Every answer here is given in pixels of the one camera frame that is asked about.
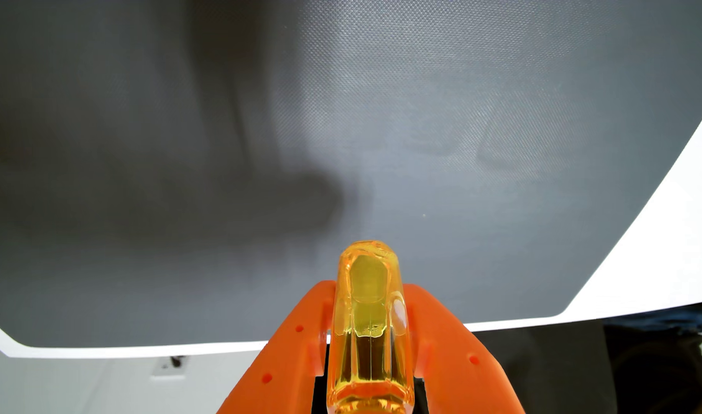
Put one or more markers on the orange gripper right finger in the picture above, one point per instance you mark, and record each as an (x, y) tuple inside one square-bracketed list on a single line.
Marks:
[(460, 368)]

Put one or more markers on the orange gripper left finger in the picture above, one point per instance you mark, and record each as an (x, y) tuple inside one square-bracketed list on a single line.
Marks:
[(282, 362)]

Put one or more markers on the yellow eyedrop bottle orange cap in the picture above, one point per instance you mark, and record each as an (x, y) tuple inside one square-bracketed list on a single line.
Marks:
[(371, 322)]

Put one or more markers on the person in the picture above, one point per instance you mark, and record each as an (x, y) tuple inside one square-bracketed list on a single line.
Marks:
[(655, 362)]

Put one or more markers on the dark grey textured mat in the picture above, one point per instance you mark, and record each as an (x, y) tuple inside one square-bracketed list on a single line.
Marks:
[(270, 144)]

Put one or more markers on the white wall outlet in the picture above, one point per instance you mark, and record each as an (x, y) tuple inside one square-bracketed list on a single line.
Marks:
[(169, 367)]

